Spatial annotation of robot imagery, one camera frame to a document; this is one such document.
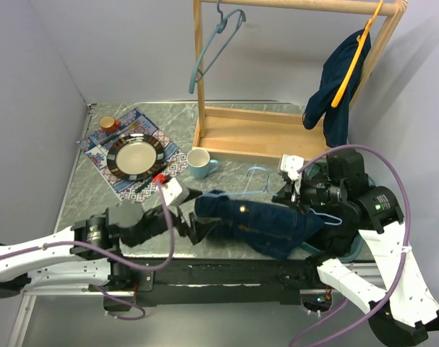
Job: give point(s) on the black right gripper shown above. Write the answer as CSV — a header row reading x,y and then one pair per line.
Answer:
x,y
284,195

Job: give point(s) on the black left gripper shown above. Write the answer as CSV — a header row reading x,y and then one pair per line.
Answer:
x,y
201,227

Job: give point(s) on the dark denim skirt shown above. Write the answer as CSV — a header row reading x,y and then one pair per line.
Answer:
x,y
336,120

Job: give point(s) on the yellow plastic hanger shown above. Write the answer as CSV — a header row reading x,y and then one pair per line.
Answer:
x,y
361,39

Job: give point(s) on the black garment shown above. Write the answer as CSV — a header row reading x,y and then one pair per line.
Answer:
x,y
342,241

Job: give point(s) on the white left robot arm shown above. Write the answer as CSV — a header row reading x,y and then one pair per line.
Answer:
x,y
88,253

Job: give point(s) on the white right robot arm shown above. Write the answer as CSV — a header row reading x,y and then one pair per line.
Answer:
x,y
404,312

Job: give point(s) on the light blue mug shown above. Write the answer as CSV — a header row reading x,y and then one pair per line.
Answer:
x,y
200,163

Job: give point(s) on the teal plastic basket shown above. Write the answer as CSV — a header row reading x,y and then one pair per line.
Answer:
x,y
356,182

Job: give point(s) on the wooden clothes rack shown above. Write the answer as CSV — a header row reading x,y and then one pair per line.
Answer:
x,y
261,136

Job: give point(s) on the striped rim dinner plate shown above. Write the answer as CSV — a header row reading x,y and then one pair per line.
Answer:
x,y
135,157

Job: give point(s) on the blue patterned placemat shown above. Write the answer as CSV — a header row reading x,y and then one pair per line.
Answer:
x,y
125,190

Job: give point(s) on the orange small cup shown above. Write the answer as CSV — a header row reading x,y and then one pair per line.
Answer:
x,y
109,124

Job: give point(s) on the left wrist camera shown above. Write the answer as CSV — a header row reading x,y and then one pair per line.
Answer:
x,y
174,192

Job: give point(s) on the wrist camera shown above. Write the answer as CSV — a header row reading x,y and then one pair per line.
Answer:
x,y
289,168
174,192

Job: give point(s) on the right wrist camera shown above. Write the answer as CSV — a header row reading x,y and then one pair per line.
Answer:
x,y
289,168

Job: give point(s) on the dark handled knife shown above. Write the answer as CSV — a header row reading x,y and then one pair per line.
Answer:
x,y
151,178

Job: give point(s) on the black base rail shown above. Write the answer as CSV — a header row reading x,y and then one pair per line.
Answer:
x,y
209,281

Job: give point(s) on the green handled fork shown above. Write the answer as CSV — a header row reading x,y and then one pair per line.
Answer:
x,y
120,133

